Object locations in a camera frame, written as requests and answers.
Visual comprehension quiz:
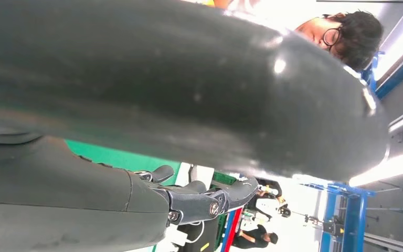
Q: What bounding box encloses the green plastic crate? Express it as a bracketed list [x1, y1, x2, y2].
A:
[213, 171, 238, 186]

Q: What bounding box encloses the person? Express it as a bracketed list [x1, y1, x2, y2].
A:
[245, 178, 292, 221]
[232, 224, 279, 250]
[222, 0, 385, 72]

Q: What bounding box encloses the black tripod stand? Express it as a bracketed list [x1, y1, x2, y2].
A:
[292, 210, 345, 238]

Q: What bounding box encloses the blue metal rack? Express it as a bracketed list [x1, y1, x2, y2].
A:
[361, 41, 403, 100]
[304, 181, 376, 252]

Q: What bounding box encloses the white ceiling light strip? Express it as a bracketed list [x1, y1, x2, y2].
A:
[348, 148, 403, 188]

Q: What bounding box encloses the white charging cable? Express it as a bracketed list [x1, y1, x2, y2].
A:
[184, 220, 206, 245]

